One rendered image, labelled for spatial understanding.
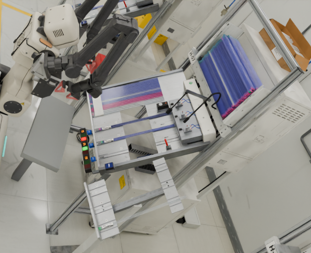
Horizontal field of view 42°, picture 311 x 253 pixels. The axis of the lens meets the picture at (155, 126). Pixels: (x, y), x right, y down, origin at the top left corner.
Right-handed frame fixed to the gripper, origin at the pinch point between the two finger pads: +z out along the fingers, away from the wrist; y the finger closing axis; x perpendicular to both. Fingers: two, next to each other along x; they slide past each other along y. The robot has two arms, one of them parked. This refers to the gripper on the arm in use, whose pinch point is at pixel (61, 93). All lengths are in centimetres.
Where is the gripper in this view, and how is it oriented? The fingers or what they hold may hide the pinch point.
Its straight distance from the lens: 232.7
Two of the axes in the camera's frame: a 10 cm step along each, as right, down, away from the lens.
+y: 4.7, 3.0, 8.3
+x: -0.9, -9.2, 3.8
